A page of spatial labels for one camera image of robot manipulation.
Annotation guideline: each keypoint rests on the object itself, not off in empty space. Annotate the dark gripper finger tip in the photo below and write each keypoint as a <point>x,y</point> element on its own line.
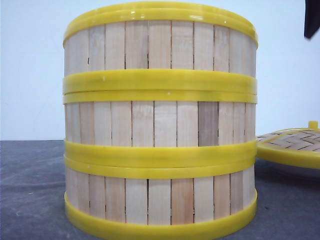
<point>312,18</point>

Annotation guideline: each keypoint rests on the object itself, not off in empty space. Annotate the woven bamboo steamer lid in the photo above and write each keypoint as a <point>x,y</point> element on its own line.
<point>299,147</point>

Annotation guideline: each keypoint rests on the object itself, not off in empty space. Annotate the bamboo steamer basket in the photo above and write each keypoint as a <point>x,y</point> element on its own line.
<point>208,137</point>
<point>160,51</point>
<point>201,208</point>

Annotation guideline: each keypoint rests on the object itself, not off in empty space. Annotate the white plate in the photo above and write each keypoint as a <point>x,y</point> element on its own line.
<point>291,171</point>

